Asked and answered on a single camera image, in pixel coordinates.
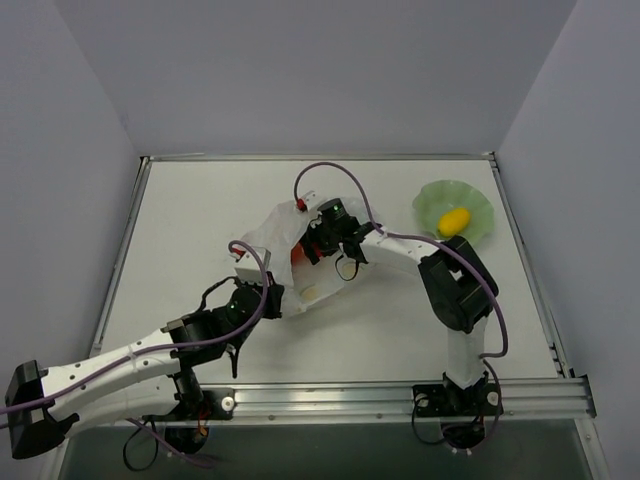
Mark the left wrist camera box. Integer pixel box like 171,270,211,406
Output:
231,246,271,286

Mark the purple cable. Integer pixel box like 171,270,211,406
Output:
292,161,511,359
0,239,271,416

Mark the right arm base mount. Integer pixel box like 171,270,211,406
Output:
410,375,504,457

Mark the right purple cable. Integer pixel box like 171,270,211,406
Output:
292,161,511,359

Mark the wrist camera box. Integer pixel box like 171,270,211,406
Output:
296,190,326,213
231,246,271,286

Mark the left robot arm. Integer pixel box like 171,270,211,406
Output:
1,278,285,460

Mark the white plastic bag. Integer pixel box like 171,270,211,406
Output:
241,200,376,318

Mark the green wavy glass bowl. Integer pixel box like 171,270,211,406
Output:
412,180,495,245

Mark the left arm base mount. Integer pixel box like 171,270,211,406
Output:
158,370,236,455

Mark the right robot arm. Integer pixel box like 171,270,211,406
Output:
299,198,499,413

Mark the red fake apple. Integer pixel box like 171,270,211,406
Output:
290,243,307,265

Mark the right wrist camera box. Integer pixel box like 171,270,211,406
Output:
296,190,326,213

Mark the aluminium front rail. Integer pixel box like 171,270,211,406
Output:
232,378,596,425

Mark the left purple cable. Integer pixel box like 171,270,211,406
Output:
0,239,271,416

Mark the yellow fake mango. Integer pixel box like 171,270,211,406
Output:
437,207,472,238

